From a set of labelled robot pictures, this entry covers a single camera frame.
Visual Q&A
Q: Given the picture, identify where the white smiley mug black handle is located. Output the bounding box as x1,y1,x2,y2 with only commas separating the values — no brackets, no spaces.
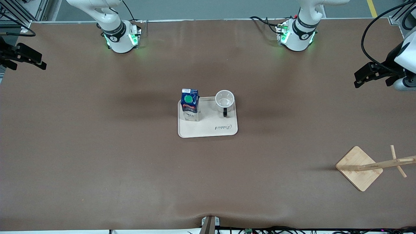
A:
215,90,235,118

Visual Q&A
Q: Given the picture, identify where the blue milk carton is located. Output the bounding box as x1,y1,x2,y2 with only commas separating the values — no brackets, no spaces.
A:
181,88,200,122

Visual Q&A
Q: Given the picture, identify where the wooden cup rack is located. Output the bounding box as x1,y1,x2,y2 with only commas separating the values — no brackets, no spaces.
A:
335,145,416,192

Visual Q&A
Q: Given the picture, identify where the brown table mat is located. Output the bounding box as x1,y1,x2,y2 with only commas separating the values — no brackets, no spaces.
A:
0,19,416,232

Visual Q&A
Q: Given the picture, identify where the beige plastic tray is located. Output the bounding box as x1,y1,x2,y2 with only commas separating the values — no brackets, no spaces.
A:
178,96,238,138

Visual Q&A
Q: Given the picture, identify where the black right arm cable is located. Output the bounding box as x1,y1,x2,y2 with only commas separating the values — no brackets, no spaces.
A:
0,22,36,37

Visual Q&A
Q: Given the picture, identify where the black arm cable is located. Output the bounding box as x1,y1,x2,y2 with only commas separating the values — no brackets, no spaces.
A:
361,0,416,73
0,22,36,37

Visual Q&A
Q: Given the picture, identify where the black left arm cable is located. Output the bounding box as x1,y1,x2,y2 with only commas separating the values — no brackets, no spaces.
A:
361,0,416,73

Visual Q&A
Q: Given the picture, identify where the aluminium frame post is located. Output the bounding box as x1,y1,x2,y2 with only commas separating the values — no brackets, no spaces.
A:
388,0,416,39
0,0,49,30

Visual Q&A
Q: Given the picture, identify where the black right base cable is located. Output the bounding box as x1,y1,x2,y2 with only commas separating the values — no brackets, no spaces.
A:
122,0,144,24

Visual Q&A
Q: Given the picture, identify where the black base cable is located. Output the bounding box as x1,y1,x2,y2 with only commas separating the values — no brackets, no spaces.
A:
250,16,284,35
122,0,144,24

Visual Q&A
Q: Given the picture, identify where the black left base cable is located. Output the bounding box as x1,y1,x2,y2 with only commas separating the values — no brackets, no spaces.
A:
250,16,284,35

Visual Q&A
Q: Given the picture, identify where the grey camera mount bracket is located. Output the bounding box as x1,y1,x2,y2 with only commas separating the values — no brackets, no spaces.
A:
201,215,220,234

